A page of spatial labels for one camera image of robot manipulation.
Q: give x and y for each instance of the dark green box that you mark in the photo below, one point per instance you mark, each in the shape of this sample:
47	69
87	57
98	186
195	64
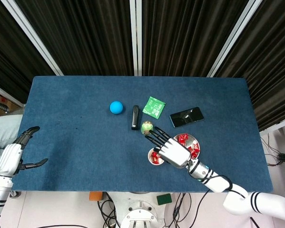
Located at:
164	199

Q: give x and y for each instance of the black pleated curtain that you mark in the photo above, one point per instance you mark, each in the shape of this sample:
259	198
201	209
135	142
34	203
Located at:
9	47
180	35
270	59
85	35

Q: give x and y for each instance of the white frame post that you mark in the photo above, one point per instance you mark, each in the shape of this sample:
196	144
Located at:
31	35
133	35
235	35

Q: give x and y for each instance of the blue ball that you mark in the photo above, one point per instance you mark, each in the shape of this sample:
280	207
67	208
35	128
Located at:
116	107

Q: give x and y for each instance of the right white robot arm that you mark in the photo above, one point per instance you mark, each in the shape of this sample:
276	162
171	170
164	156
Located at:
216	183

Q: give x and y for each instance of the metal bowl with red candies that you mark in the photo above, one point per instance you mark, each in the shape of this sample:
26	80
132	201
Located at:
193	140

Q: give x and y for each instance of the white paper cup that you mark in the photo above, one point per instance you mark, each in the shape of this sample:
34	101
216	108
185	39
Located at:
149	157

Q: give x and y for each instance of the grey jeans leg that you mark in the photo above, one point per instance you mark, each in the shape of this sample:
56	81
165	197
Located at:
2	130

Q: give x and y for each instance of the green sachet packet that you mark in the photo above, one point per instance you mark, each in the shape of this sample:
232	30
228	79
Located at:
153	107

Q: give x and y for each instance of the orange box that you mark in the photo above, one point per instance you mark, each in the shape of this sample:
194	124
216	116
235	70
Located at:
95	196

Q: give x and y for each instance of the blue table cloth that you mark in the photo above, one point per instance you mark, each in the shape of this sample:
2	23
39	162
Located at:
85	142

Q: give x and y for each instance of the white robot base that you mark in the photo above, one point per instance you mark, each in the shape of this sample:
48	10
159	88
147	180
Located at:
140	213

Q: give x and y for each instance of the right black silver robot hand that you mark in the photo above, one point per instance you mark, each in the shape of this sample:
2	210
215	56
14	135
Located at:
174	153

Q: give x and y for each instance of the heap of red candies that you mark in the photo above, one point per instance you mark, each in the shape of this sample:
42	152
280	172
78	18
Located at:
182	139

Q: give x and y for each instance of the white frame rail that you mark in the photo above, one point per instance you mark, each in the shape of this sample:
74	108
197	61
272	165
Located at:
6	93

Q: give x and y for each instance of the black stapler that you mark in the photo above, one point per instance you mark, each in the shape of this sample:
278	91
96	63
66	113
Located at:
135	116

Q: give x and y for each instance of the black smartphone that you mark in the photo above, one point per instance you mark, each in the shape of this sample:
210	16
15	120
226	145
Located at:
186	116

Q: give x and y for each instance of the red candy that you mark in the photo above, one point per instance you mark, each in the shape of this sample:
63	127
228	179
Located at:
158	161
154	155

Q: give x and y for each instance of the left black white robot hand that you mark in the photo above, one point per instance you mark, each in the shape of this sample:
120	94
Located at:
7	159

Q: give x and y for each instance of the black power adapter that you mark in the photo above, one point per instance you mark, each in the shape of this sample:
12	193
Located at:
282	156

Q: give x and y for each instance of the green nesting doll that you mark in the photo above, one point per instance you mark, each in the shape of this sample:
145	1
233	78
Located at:
146	127

